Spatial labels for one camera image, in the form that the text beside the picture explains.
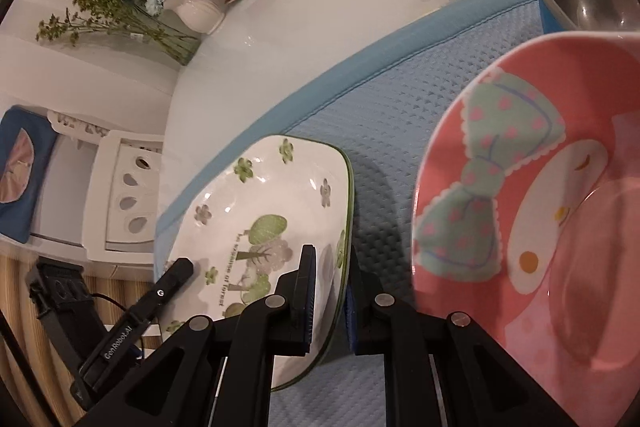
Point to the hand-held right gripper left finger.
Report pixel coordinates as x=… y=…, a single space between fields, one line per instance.
x=309 y=302

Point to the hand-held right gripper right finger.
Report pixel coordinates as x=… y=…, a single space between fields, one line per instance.
x=352 y=322

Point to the hexagonal plate green tree print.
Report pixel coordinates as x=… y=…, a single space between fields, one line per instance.
x=260 y=207

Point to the pink cartoon bowl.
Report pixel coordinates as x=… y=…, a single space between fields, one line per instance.
x=500 y=207

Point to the white dining chair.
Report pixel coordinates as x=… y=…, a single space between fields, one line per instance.
x=102 y=207

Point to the light blue textured table mat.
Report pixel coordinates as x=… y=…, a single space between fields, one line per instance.
x=390 y=107

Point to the blue cloth cover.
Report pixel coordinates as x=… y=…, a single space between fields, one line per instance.
x=35 y=142

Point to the white carved shelf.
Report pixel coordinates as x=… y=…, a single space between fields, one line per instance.
x=75 y=124

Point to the clear glass vase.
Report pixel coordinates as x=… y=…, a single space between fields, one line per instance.
x=175 y=44

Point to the white ceramic vase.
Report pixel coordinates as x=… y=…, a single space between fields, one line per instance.
x=200 y=12

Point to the dried green flower bunch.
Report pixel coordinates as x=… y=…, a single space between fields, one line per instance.
x=85 y=2

